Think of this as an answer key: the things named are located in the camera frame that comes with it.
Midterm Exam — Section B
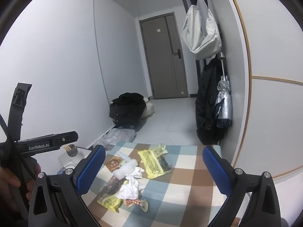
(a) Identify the clear plastic wrapper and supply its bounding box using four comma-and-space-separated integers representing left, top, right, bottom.
97, 176, 125, 201

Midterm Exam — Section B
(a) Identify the brown small carton box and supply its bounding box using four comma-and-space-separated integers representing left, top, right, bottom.
105, 156, 123, 172

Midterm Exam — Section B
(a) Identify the small yellow snack wrapper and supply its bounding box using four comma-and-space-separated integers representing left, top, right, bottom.
97, 195, 122, 213

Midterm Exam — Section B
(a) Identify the red white candy wrapper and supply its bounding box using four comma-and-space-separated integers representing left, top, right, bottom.
124, 199, 149, 212

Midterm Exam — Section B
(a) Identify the large yellow snack bag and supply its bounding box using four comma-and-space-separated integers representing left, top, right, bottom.
138, 145, 172, 179

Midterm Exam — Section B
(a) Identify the person's left hand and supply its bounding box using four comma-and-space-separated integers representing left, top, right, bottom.
1, 163, 41, 212

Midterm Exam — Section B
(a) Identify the white round container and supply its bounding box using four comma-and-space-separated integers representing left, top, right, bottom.
59, 151, 85, 169

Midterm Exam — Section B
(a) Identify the grey cup with sticks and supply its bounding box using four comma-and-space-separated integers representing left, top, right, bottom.
63, 144, 78, 157

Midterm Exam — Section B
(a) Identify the checkered blue brown tablecloth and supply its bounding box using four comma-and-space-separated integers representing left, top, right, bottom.
82, 145, 226, 226

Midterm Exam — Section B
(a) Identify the black hanging coat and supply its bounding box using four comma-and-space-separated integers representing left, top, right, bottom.
195, 58, 225, 145

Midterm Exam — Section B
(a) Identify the grey plastic bag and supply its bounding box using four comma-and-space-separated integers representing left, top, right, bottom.
92, 128, 136, 151

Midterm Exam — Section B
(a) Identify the silver folded umbrella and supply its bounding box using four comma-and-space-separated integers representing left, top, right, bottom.
215, 52, 233, 129

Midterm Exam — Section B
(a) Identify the black clothes pile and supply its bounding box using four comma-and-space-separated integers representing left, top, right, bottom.
109, 92, 146, 127

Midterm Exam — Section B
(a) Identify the beige bag on floor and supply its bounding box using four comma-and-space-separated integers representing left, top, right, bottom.
140, 97, 155, 119

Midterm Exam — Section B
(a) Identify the grey brown entrance door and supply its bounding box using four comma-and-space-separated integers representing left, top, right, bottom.
139, 12, 188, 100

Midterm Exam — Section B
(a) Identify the light grey hanging bag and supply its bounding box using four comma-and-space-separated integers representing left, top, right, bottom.
181, 5, 222, 60

